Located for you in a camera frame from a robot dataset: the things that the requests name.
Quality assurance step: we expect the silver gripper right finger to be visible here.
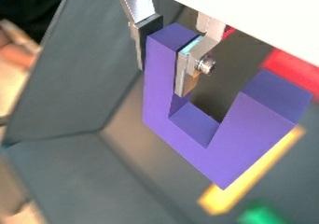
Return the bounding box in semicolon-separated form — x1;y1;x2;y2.
175;13;235;97

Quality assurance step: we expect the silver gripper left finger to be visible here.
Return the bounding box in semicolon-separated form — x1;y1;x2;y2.
120;0;163;70

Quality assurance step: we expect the purple U-shaped block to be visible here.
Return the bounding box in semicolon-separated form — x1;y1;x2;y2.
142;23;311;189

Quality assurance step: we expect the red board with slots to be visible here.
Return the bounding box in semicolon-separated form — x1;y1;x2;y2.
222;25;319;103

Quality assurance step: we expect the yellow long block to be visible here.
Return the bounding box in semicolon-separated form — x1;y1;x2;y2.
198;125;307;216

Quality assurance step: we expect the green stepped block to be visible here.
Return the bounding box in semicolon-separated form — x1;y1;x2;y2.
236;202;288;224

